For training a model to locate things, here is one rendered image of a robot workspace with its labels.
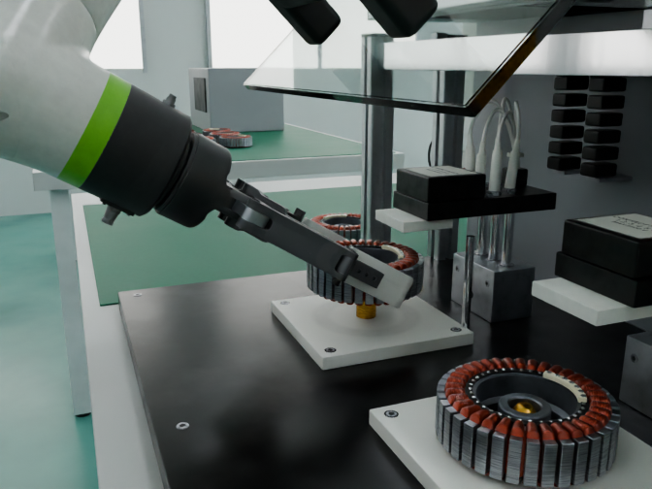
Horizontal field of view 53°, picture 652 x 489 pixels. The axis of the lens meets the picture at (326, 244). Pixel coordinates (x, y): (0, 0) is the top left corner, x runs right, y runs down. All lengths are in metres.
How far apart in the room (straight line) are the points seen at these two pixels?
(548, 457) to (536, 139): 0.48
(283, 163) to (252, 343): 1.41
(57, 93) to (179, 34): 4.61
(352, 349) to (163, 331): 0.19
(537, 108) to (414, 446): 0.48
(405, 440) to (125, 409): 0.24
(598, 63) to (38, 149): 0.40
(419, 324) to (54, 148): 0.35
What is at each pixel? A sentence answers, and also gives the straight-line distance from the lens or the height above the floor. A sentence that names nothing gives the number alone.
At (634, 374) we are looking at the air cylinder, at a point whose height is 0.80.
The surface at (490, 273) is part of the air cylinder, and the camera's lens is 0.67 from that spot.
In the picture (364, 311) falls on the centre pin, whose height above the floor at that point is 0.79.
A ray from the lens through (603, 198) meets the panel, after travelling 0.74.
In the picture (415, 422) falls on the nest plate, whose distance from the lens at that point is 0.47.
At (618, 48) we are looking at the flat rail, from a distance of 0.50.
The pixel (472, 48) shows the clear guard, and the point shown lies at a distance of 0.21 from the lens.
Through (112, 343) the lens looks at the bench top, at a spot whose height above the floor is 0.75.
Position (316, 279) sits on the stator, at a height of 0.83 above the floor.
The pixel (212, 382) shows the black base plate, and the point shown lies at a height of 0.77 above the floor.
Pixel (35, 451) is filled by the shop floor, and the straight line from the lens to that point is 2.05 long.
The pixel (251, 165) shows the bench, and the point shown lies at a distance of 1.97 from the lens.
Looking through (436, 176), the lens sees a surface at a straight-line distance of 0.62.
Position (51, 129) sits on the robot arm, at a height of 0.98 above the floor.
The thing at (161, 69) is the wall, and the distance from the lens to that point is 5.08.
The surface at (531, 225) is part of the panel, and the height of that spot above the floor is 0.83.
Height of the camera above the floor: 1.02
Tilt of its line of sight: 15 degrees down
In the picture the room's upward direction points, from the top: straight up
